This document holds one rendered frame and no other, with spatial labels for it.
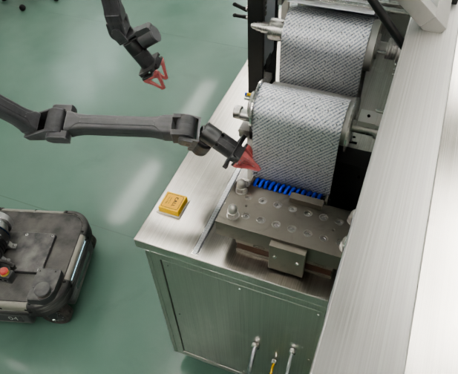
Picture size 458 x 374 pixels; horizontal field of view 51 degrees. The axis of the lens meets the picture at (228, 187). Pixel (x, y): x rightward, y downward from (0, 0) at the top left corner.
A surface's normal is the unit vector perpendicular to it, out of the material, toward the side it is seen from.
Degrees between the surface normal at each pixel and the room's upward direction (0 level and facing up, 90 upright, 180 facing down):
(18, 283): 0
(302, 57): 92
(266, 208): 0
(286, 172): 90
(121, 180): 0
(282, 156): 90
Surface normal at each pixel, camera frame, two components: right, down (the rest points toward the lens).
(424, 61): -0.04, -0.66
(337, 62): -0.36, 0.73
